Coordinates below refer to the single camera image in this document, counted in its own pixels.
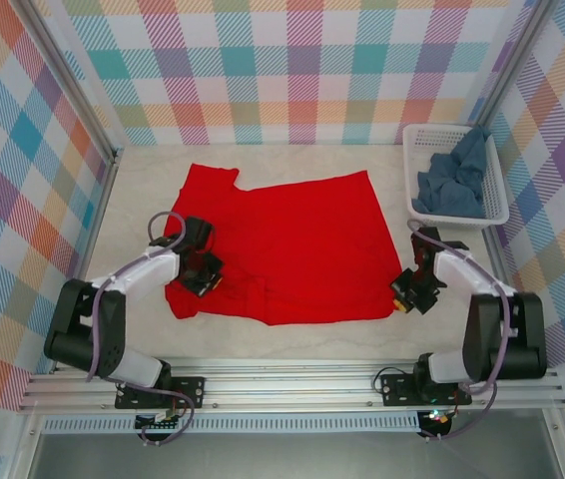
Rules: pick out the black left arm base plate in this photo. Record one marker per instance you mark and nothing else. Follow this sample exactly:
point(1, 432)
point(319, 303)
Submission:
point(190, 391)

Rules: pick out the aluminium mounting rail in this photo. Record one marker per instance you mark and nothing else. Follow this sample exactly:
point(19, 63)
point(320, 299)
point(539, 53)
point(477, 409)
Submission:
point(287, 384)

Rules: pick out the blue t-shirt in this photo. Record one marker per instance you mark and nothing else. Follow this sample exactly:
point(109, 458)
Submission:
point(452, 189)

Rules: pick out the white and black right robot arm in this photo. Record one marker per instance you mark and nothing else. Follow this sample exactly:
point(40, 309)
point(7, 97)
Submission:
point(462, 274)

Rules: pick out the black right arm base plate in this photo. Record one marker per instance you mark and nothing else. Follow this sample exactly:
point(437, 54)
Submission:
point(397, 389)

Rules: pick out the white plastic basket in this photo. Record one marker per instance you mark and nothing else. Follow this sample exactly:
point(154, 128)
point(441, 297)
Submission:
point(414, 144)

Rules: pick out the red t-shirt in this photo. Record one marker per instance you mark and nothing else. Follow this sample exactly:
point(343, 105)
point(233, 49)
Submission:
point(302, 249)

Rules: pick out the grey metal panel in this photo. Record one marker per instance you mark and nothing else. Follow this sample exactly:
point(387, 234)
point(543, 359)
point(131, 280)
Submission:
point(287, 459)

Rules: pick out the aluminium frame post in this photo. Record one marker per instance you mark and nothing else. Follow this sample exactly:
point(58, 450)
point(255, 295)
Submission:
point(78, 85)
point(512, 60)

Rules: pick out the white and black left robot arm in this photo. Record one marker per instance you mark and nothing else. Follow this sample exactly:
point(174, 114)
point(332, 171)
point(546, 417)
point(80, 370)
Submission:
point(153, 272)

